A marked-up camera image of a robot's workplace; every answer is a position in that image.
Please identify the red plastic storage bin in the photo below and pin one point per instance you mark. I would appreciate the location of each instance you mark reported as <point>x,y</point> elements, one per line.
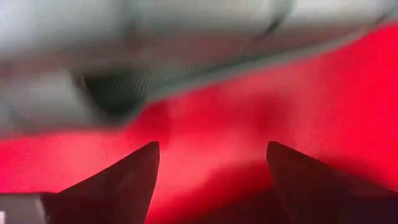
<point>248,118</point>

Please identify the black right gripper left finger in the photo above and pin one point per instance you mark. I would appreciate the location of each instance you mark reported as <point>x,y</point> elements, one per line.
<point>118,193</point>

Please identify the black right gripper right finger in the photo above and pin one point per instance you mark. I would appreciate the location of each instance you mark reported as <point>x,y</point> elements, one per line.
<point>317,193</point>

